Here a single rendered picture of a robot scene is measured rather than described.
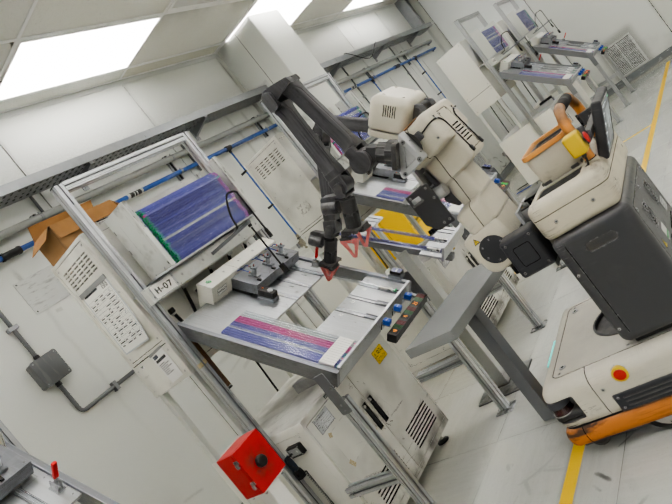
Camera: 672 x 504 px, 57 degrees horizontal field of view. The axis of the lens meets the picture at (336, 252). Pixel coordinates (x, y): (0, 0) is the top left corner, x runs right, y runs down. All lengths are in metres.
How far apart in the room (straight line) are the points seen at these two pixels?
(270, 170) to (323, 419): 1.78
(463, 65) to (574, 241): 5.07
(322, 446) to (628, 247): 1.30
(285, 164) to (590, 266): 2.18
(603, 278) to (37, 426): 2.92
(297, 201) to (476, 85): 3.55
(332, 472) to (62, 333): 2.05
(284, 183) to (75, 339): 1.54
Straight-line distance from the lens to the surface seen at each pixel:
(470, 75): 6.89
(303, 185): 3.70
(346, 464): 2.53
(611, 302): 2.03
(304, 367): 2.24
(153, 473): 3.95
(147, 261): 2.63
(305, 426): 2.44
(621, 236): 1.94
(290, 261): 2.81
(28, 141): 4.61
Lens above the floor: 1.17
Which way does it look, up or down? 3 degrees down
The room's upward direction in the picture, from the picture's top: 38 degrees counter-clockwise
